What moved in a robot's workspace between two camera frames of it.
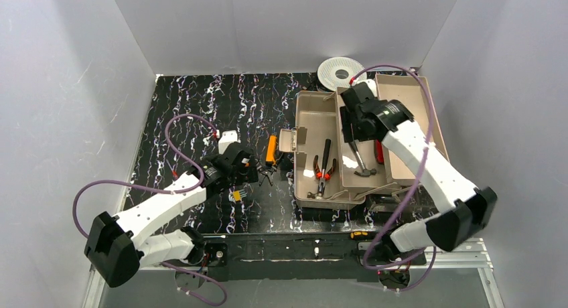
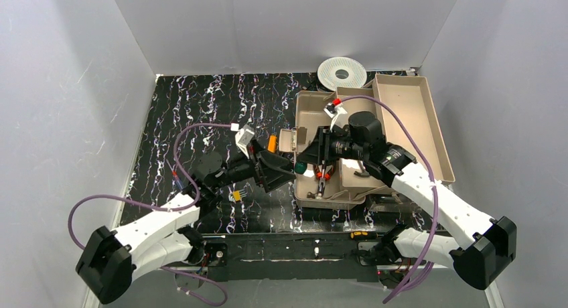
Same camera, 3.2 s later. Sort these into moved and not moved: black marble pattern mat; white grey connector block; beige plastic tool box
Moved: white grey connector block
Not moved: black marble pattern mat; beige plastic tool box
